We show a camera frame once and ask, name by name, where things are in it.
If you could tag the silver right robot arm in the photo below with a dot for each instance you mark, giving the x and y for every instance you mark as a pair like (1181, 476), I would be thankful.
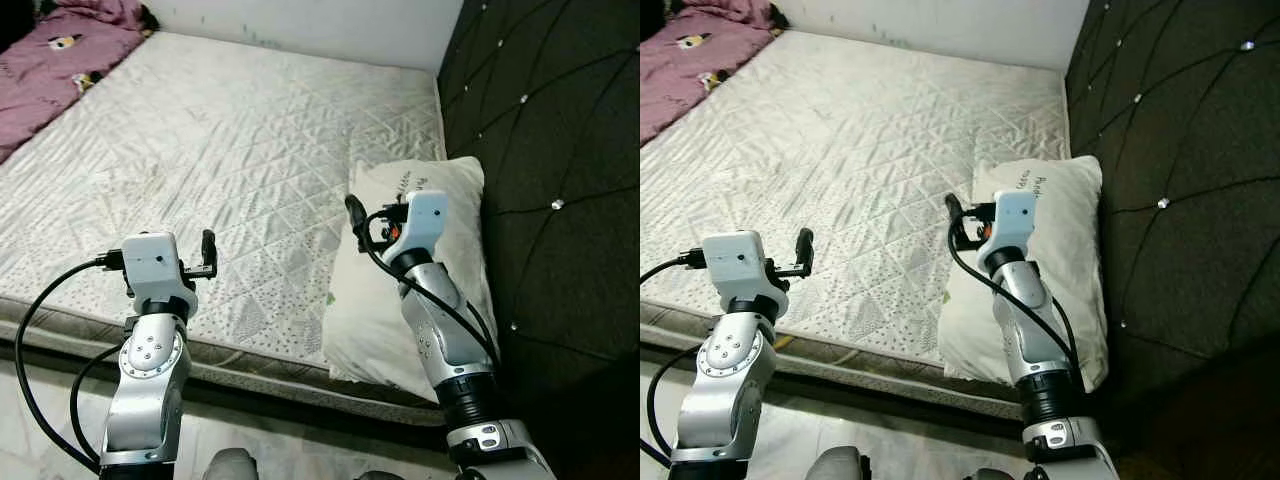
(1035, 340)
(445, 340)

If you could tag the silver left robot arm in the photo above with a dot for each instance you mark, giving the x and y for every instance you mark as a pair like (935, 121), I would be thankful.
(150, 380)
(730, 380)

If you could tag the white pillow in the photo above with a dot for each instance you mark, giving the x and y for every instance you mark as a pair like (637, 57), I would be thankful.
(1070, 230)
(440, 200)

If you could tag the white quilted mattress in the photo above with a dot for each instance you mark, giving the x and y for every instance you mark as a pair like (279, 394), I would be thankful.
(220, 170)
(850, 170)

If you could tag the dark bed base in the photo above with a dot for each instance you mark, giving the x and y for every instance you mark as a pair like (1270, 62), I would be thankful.
(250, 408)
(880, 400)

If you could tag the dark tufted headboard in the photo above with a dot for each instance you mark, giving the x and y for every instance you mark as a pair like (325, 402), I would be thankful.
(1190, 150)
(560, 150)

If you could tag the grey robot left leg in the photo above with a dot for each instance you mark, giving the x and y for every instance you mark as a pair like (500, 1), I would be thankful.
(843, 465)
(232, 465)

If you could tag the grey robot leg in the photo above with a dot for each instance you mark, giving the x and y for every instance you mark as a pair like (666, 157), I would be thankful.
(843, 465)
(1000, 475)
(232, 465)
(380, 475)

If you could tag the grey robot right leg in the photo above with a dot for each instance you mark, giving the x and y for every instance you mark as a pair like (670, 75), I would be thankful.
(380, 475)
(1000, 475)

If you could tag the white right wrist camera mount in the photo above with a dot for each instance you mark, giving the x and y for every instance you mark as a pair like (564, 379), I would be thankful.
(425, 225)
(1015, 225)

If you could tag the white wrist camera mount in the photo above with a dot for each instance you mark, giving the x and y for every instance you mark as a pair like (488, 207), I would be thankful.
(425, 225)
(740, 262)
(1015, 225)
(158, 265)

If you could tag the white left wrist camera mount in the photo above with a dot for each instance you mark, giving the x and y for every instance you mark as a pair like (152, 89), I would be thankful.
(158, 265)
(740, 262)

